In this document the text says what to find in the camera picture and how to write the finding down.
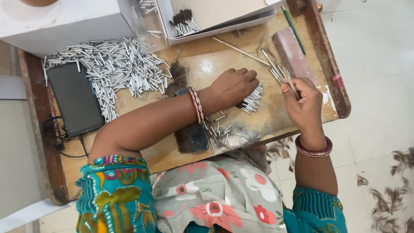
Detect person's right hand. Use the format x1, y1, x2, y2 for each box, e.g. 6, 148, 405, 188
280, 77, 325, 136

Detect person's left hand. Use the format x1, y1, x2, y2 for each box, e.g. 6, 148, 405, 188
204, 67, 260, 116

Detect thin silver-tipped brush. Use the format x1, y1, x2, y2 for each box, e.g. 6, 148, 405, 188
277, 64, 292, 82
269, 68, 283, 86
261, 49, 301, 100

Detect small pile of filled ferrules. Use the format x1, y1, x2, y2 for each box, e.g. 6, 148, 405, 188
237, 83, 264, 115

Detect thin wooden stick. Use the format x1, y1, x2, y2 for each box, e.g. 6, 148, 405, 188
212, 36, 271, 67

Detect wooden work table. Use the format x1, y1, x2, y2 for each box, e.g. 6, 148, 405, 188
17, 0, 352, 206

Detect pink stone block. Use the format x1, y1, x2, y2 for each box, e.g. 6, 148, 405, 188
271, 26, 318, 85

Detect red beaded bangles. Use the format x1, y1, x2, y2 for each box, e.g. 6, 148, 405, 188
188, 87, 205, 124

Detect scattered loose metal ferrules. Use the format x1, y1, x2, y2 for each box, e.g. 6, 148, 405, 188
202, 111, 234, 150

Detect brown hair bundle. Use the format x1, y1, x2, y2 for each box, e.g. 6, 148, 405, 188
164, 60, 195, 153

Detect open white cardboard box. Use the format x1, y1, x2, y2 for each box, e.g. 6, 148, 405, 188
155, 0, 287, 46

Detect brown hair clippings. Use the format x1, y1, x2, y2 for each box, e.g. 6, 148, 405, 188
265, 135, 297, 173
356, 147, 414, 233

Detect bundle of dark-tipped brush heads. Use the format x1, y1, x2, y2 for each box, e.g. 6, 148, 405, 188
168, 9, 201, 36

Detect maroon beaded bangles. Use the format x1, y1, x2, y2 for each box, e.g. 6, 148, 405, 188
295, 134, 333, 158

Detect grey floral cloth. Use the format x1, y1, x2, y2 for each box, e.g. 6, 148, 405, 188
152, 145, 289, 233

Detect clear plastic bag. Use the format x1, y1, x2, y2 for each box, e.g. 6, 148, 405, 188
127, 0, 169, 54

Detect large heap of silver tubes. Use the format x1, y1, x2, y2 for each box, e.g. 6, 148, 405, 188
42, 37, 173, 123

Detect black smartphone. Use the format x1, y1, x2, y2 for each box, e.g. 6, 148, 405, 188
46, 61, 106, 137

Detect teal patterned garment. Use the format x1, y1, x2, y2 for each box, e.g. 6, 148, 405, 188
75, 154, 348, 233

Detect closed white cardboard box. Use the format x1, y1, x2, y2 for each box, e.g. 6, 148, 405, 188
0, 0, 136, 59

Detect brown clay pot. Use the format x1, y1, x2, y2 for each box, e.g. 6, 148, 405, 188
19, 0, 59, 8

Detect white plank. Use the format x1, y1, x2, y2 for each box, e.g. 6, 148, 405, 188
0, 199, 77, 233

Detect green-handled tool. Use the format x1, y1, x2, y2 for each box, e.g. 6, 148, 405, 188
280, 4, 307, 56

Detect black cable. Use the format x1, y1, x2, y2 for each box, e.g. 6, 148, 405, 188
41, 115, 90, 159

